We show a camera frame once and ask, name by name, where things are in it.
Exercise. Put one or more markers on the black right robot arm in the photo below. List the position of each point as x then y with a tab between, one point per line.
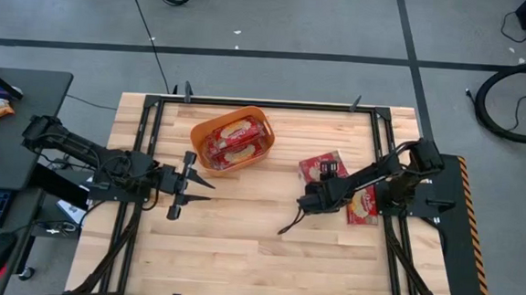
371	172

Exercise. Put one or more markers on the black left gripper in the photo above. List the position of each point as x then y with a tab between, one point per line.
174	181

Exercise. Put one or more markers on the black metal table frame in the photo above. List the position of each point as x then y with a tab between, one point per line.
265	104

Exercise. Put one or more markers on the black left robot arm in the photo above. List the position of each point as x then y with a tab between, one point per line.
75	145

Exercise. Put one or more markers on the white paper sheet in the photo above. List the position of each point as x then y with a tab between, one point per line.
70	211

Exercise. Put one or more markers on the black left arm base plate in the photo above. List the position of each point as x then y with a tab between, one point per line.
118	196

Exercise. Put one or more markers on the black desk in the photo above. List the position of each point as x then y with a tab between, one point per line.
16	150

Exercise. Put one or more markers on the red popcorn bag clear wrap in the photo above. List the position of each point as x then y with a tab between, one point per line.
239	157
236	130
362	210
309	168

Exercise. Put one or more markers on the black caster wheel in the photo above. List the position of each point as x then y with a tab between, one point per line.
27	273

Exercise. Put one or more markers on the orange plastic basket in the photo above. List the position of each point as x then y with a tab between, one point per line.
199	148

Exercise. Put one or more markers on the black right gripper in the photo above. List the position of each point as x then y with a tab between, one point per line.
321	197

